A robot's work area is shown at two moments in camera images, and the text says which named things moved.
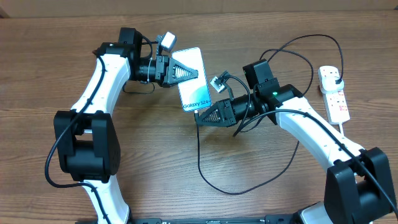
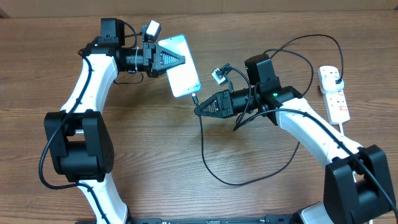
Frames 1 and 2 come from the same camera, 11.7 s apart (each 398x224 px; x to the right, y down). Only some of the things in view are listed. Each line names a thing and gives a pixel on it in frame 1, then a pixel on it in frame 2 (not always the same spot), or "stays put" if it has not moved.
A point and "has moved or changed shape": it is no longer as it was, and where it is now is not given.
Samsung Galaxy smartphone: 194,93 has moved or changed shape
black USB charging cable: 244,192 -> 278,48
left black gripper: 166,71 -> 150,49
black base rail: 277,219 stays put
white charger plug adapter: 328,84 stays put
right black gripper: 227,113 -> 224,103
